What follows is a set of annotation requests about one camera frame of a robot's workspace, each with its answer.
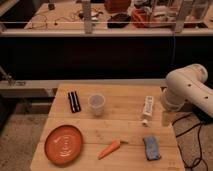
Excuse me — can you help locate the orange pepper with green stem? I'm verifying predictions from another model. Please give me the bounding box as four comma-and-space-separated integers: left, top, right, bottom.
97, 140, 127, 160

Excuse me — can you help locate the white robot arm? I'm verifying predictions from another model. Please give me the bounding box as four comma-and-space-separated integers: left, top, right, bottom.
161, 64, 213, 118

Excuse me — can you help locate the clear plastic cup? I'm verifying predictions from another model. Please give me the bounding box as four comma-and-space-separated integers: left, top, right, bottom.
88, 93, 106, 116

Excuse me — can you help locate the black rectangular case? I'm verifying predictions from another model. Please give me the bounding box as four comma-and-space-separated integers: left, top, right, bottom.
68, 91, 81, 113

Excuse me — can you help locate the white tube with cap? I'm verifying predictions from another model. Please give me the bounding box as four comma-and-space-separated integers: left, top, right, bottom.
142, 96, 154, 127

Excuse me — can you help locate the black bowl on bench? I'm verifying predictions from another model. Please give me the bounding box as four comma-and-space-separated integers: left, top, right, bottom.
107, 13, 131, 28

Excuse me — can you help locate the blue sponge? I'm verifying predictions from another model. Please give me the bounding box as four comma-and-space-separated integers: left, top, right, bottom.
143, 136, 161, 161

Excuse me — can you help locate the orange round plate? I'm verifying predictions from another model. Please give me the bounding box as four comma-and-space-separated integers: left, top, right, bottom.
44, 125, 83, 166

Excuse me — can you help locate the grey metal post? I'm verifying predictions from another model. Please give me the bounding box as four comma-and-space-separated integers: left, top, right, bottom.
173, 0, 193, 33
82, 0, 92, 34

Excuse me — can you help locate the grey metal post right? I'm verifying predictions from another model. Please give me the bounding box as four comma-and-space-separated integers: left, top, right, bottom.
173, 0, 193, 33

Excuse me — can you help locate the black cable on floor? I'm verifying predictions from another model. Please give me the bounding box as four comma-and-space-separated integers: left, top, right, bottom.
171, 112, 210, 171

